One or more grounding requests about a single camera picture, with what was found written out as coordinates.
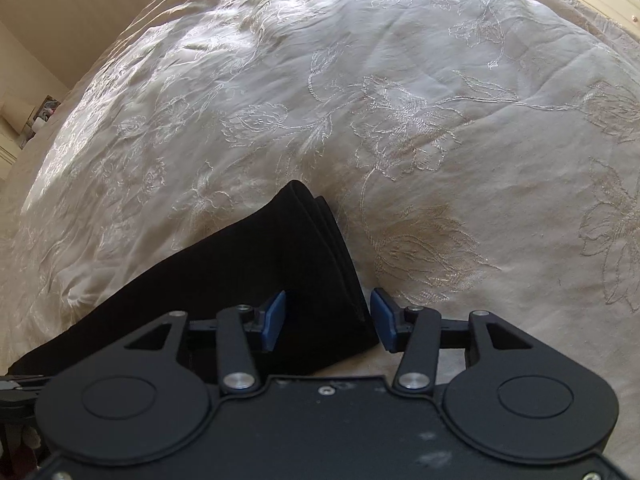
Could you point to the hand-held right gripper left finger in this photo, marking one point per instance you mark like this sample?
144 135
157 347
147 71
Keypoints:
274 321

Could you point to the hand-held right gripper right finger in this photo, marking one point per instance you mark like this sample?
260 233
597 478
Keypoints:
384 320

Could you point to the black pants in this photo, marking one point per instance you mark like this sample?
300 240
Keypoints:
275 255

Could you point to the cream embroidered bedspread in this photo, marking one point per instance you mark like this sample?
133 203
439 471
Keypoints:
400 110

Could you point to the bedside table with small items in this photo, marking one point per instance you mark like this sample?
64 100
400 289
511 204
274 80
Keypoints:
46 109

